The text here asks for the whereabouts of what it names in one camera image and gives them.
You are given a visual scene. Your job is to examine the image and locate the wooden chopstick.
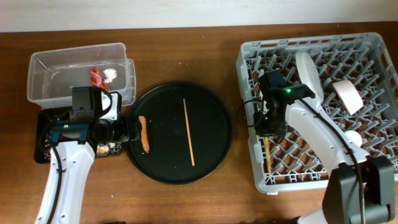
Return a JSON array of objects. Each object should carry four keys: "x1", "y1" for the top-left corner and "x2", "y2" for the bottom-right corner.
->
[
  {"x1": 264, "y1": 137, "x2": 272, "y2": 175},
  {"x1": 183, "y1": 98, "x2": 195, "y2": 166}
]

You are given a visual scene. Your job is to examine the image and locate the red snack wrapper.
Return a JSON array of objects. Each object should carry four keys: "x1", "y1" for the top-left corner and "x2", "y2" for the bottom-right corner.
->
[{"x1": 90, "y1": 67, "x2": 110, "y2": 91}]

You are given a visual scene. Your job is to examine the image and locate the pink bowl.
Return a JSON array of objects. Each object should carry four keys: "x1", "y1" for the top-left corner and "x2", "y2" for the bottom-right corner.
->
[{"x1": 332, "y1": 80, "x2": 364, "y2": 115}]

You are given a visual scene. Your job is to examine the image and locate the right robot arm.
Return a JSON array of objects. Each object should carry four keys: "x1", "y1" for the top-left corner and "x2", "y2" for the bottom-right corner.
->
[{"x1": 254, "y1": 70, "x2": 396, "y2": 224}]

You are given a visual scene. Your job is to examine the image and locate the grey dishwasher rack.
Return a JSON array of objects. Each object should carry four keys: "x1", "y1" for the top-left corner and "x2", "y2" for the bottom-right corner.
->
[{"x1": 236, "y1": 33, "x2": 397, "y2": 194}]

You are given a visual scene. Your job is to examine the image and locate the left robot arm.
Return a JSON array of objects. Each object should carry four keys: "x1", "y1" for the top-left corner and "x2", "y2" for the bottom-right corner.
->
[{"x1": 35, "y1": 86, "x2": 131, "y2": 223}]

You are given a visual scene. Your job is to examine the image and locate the clear plastic waste bin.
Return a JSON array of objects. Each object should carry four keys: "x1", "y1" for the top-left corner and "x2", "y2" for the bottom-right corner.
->
[{"x1": 27, "y1": 42, "x2": 136, "y2": 109}]

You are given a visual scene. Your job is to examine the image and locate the light blue plastic cup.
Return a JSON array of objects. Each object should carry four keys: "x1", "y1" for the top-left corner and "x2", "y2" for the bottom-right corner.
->
[{"x1": 345, "y1": 130, "x2": 363, "y2": 147}]

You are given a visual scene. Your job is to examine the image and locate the food scraps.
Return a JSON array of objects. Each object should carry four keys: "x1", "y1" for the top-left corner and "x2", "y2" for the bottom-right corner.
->
[{"x1": 96, "y1": 142, "x2": 122, "y2": 157}]

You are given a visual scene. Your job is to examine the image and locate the orange carrot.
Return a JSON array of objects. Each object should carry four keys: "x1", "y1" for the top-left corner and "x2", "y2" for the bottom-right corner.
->
[{"x1": 139, "y1": 116, "x2": 150, "y2": 153}]

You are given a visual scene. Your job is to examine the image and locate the grey round plate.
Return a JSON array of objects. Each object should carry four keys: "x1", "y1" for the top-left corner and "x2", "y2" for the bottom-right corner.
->
[{"x1": 295, "y1": 52, "x2": 324, "y2": 102}]

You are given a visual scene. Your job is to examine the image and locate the round black serving tray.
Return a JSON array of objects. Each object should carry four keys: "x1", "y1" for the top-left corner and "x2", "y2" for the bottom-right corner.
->
[{"x1": 125, "y1": 82, "x2": 233, "y2": 185}]

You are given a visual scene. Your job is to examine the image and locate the white tissue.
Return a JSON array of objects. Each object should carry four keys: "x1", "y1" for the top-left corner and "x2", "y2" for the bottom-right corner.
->
[{"x1": 103, "y1": 68, "x2": 118, "y2": 83}]

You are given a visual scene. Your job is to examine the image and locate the black rectangular tray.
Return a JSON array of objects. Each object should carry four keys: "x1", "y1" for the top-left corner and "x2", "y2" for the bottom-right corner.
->
[{"x1": 34, "y1": 105, "x2": 123, "y2": 164}]

